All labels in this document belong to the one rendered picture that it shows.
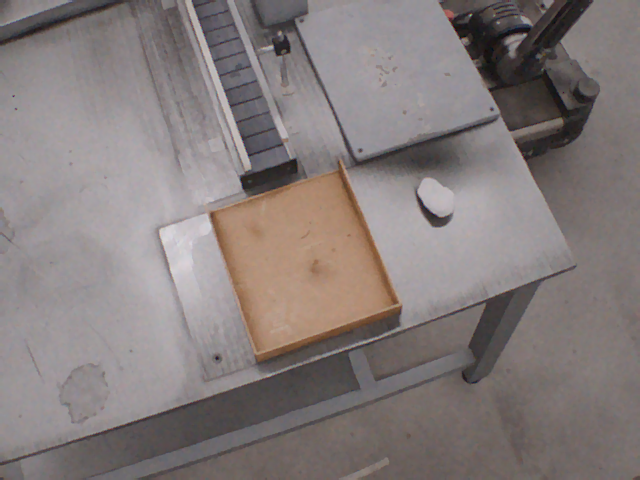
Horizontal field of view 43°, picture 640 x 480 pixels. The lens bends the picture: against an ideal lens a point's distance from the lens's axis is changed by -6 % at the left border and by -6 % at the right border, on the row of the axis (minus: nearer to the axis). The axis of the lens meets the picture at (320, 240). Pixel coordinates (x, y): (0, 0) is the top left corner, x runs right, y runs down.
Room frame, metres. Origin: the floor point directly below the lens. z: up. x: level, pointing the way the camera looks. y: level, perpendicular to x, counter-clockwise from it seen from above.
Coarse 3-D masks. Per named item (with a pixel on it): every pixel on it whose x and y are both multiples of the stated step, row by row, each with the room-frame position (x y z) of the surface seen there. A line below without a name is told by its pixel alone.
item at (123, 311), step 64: (128, 0) 1.25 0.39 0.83; (320, 0) 1.20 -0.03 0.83; (0, 64) 1.11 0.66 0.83; (64, 64) 1.09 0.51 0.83; (128, 64) 1.07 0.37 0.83; (192, 64) 1.05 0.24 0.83; (0, 128) 0.94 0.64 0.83; (64, 128) 0.92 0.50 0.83; (128, 128) 0.91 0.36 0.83; (192, 128) 0.90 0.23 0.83; (320, 128) 0.88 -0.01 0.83; (0, 192) 0.79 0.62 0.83; (64, 192) 0.78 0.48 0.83; (128, 192) 0.77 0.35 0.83; (192, 192) 0.76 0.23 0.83; (256, 192) 0.75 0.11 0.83; (384, 192) 0.74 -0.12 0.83; (512, 192) 0.72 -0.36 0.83; (0, 256) 0.65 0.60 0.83; (64, 256) 0.64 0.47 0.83; (128, 256) 0.64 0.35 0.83; (192, 256) 0.63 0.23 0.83; (384, 256) 0.61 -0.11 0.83; (448, 256) 0.60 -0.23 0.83; (512, 256) 0.59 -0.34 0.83; (0, 320) 0.52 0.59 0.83; (64, 320) 0.52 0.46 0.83; (128, 320) 0.51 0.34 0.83; (192, 320) 0.51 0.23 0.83; (384, 320) 0.49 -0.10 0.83; (0, 384) 0.40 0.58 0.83; (64, 384) 0.40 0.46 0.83; (128, 384) 0.40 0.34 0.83; (192, 384) 0.39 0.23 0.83; (0, 448) 0.28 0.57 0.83
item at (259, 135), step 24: (192, 0) 1.19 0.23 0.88; (216, 0) 1.18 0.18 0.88; (216, 24) 1.11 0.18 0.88; (216, 48) 1.05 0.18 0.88; (240, 48) 1.05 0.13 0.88; (240, 72) 0.99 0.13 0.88; (240, 96) 0.93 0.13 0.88; (240, 120) 0.88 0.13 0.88; (264, 120) 0.87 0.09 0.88; (264, 144) 0.82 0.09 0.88; (264, 168) 0.77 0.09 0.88
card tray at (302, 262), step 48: (288, 192) 0.74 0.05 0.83; (336, 192) 0.74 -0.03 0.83; (240, 240) 0.65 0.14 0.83; (288, 240) 0.65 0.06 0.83; (336, 240) 0.64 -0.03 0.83; (240, 288) 0.56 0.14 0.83; (288, 288) 0.56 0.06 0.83; (336, 288) 0.55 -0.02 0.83; (384, 288) 0.55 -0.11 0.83; (288, 336) 0.47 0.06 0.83
